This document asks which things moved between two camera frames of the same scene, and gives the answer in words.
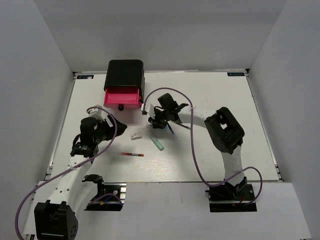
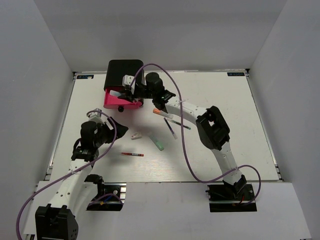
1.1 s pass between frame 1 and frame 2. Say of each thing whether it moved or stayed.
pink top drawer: stayed
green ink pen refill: stayed
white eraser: stayed
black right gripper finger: moved
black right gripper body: moved
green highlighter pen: stayed
